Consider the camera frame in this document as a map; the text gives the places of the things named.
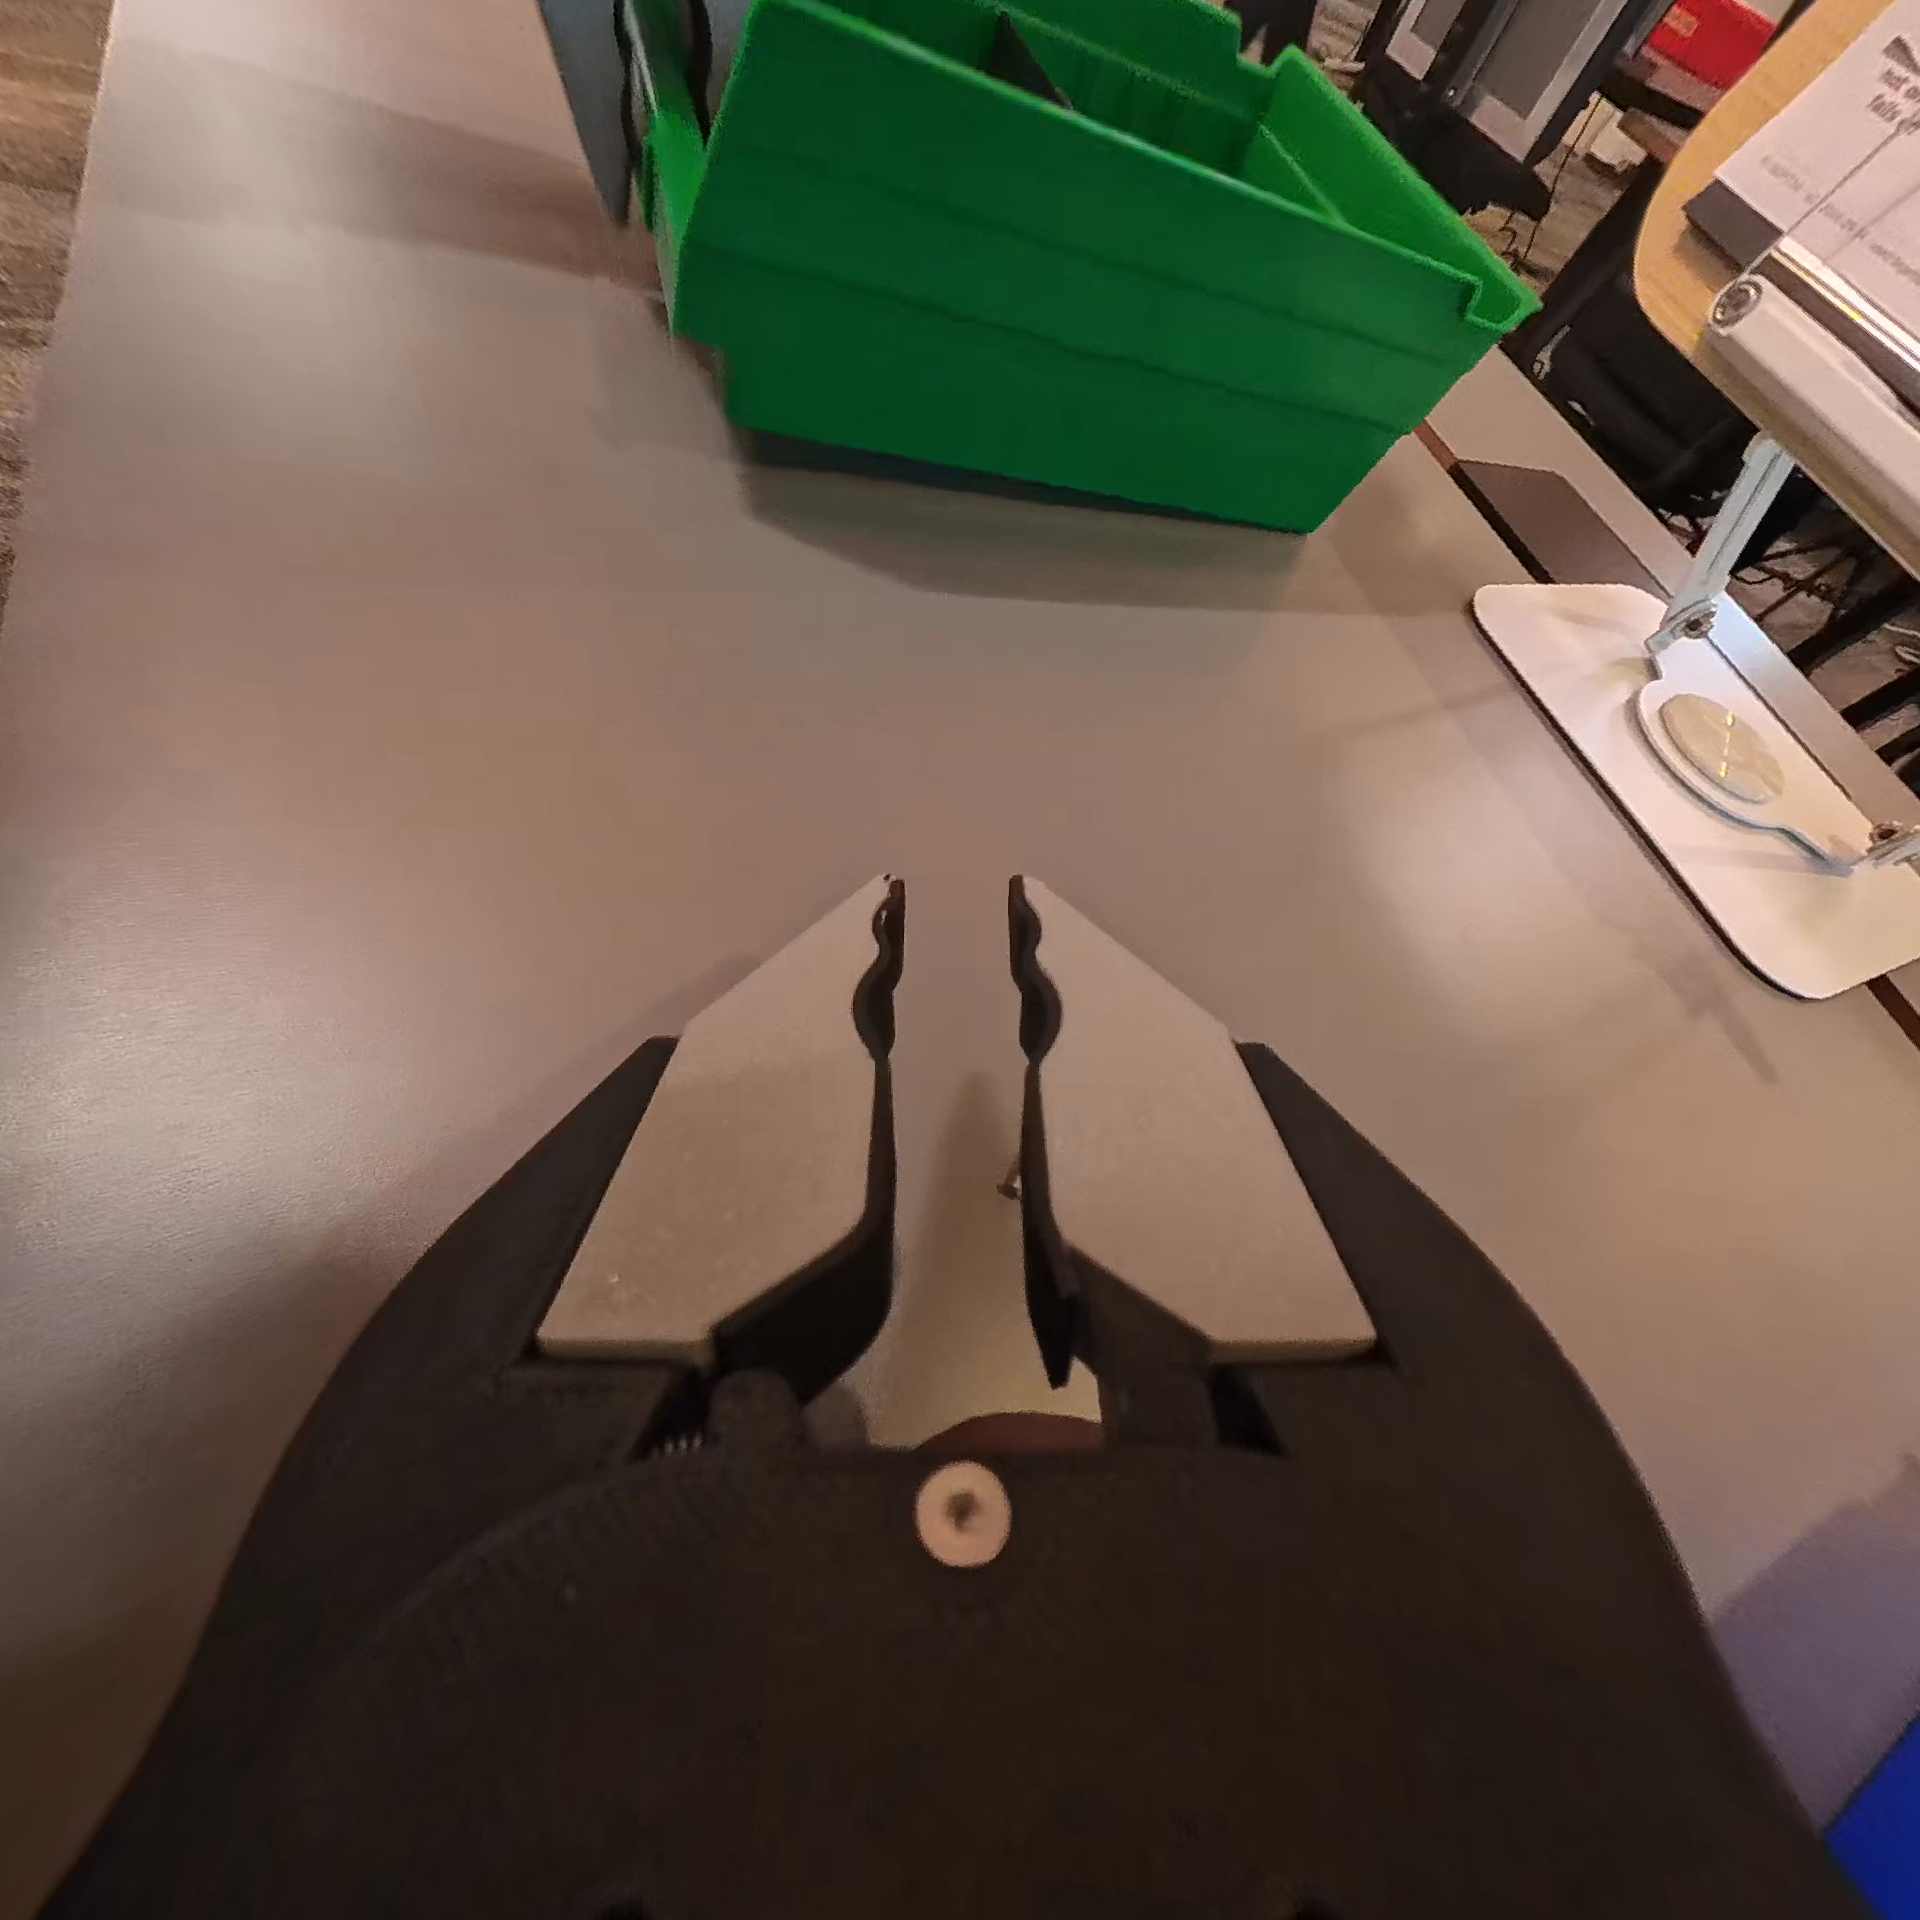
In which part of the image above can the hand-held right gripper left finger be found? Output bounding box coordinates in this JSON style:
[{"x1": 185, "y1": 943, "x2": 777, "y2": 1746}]
[{"x1": 534, "y1": 873, "x2": 911, "y2": 1412}]

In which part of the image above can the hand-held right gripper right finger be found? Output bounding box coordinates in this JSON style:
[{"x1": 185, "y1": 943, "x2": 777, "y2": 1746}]
[{"x1": 1008, "y1": 873, "x2": 1382, "y2": 1393}]

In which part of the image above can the blue plastic bin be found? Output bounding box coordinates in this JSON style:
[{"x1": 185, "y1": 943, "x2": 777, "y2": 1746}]
[{"x1": 1823, "y1": 1711, "x2": 1920, "y2": 1920}]

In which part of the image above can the grey desk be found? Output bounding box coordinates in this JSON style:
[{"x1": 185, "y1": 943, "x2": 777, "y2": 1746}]
[{"x1": 0, "y1": 0, "x2": 1920, "y2": 1864}]

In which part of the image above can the white document stand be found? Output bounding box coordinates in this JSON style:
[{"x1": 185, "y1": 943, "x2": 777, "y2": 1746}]
[{"x1": 1472, "y1": 248, "x2": 1920, "y2": 1001}]

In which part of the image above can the dark brown flat pad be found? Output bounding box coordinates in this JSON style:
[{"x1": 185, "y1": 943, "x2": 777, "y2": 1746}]
[{"x1": 1452, "y1": 457, "x2": 1697, "y2": 595}]

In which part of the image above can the green plastic bin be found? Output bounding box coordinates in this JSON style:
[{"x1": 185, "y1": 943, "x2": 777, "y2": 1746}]
[{"x1": 646, "y1": 0, "x2": 1544, "y2": 535}]

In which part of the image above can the grey container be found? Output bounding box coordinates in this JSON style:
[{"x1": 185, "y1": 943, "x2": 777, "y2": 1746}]
[{"x1": 537, "y1": 0, "x2": 670, "y2": 227}]

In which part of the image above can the grey framed board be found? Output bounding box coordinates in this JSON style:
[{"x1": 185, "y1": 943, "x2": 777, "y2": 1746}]
[{"x1": 1382, "y1": 0, "x2": 1636, "y2": 168}]

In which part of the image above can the white instruction sheet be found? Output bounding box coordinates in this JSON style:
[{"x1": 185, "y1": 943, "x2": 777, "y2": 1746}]
[{"x1": 1718, "y1": 0, "x2": 1920, "y2": 302}]

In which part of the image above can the red box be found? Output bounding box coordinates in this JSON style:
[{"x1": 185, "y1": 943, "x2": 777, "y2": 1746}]
[{"x1": 1641, "y1": 0, "x2": 1779, "y2": 73}]

